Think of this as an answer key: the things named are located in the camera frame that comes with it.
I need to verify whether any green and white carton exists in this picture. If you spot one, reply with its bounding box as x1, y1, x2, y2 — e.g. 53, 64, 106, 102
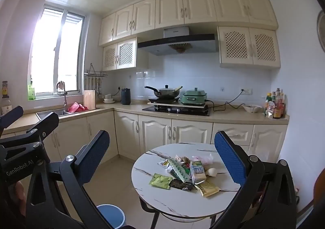
189, 160, 207, 185

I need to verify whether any black gas stove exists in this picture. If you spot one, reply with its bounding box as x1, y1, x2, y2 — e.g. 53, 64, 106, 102
142, 97, 212, 117

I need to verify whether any steel sink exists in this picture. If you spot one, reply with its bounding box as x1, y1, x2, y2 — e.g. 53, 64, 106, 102
36, 107, 99, 120

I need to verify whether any pale yellow pouch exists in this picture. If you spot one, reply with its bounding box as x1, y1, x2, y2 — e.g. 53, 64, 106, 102
195, 180, 221, 198

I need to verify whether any black kettle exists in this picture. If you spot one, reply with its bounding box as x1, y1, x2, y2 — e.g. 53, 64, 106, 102
121, 88, 132, 105

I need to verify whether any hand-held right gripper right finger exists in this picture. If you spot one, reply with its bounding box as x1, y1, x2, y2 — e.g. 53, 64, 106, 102
214, 131, 297, 229

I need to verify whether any white bowl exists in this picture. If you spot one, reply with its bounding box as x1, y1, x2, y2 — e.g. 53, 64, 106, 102
242, 104, 262, 113

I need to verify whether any green bottle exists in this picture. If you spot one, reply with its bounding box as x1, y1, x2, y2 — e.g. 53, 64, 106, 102
27, 83, 36, 101

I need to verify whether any cut ginger piece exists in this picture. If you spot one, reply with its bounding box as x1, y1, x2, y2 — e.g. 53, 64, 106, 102
204, 167, 218, 178

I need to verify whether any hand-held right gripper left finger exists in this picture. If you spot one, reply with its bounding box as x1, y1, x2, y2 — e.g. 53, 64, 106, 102
25, 130, 110, 229

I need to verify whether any cream lattice door cabinet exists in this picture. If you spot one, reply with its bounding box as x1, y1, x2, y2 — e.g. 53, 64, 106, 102
217, 26, 281, 69
102, 37, 139, 71

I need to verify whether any kitchen window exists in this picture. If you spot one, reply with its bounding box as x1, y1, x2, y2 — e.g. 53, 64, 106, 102
27, 7, 85, 100

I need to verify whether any dark green foil packet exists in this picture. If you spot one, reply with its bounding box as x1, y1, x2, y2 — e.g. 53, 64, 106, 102
168, 158, 191, 183

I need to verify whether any wooden cutting board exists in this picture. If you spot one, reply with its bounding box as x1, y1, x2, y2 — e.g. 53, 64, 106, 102
84, 90, 96, 110

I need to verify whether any pink plastic bag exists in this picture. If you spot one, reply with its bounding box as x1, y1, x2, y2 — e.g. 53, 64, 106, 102
192, 154, 214, 168

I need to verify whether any round grey wall plate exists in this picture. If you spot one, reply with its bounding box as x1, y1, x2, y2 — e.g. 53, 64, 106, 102
317, 11, 325, 53

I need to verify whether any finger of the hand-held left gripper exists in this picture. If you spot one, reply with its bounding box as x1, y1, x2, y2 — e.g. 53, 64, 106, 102
0, 106, 24, 130
0, 112, 60, 161

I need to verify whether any green electric cooker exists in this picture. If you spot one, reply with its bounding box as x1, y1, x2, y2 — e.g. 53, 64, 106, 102
180, 88, 209, 105

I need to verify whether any black foil packet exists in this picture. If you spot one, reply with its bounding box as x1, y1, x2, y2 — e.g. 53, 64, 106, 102
170, 179, 195, 191

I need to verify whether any row of cream upper cabinets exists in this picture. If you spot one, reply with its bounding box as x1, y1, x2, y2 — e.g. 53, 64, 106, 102
99, 0, 278, 47

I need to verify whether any metal faucet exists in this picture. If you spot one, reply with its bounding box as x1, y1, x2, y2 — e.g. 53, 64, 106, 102
56, 81, 68, 111

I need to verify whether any light green packet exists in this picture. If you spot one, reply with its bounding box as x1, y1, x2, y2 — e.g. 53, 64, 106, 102
148, 173, 173, 190

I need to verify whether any grey range hood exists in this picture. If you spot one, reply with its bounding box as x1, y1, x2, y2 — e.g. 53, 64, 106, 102
138, 26, 219, 56

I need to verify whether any black wok with lid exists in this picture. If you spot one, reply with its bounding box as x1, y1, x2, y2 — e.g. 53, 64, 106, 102
144, 85, 183, 99

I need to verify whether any hanging utensil rack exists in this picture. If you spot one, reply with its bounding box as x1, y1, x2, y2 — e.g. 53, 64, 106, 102
84, 63, 108, 99

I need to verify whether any red plastic basin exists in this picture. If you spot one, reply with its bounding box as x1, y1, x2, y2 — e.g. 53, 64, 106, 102
67, 102, 88, 113

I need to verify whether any black power cable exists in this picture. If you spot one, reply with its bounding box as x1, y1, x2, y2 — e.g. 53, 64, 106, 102
204, 89, 245, 113

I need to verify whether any brown labelled bottle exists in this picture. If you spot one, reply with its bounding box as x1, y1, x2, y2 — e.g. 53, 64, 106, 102
1, 80, 10, 99

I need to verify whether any group of condiment bottles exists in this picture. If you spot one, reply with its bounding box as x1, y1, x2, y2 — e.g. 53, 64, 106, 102
264, 88, 286, 120

